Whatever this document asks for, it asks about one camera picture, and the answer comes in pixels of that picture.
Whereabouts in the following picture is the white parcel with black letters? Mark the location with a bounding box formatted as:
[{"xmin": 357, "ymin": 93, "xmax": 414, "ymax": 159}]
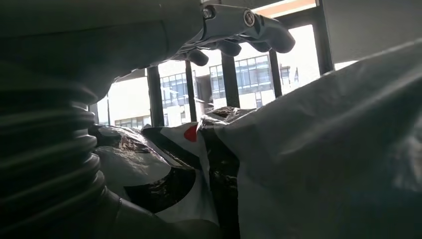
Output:
[{"xmin": 88, "ymin": 39, "xmax": 422, "ymax": 239}]

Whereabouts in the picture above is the building outside window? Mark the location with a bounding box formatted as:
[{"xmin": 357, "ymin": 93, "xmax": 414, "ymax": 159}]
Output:
[{"xmin": 97, "ymin": 24, "xmax": 322, "ymax": 129}]

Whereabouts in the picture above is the black window frame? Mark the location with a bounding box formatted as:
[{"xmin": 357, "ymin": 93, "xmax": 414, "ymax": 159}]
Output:
[{"xmin": 89, "ymin": 0, "xmax": 335, "ymax": 128}]

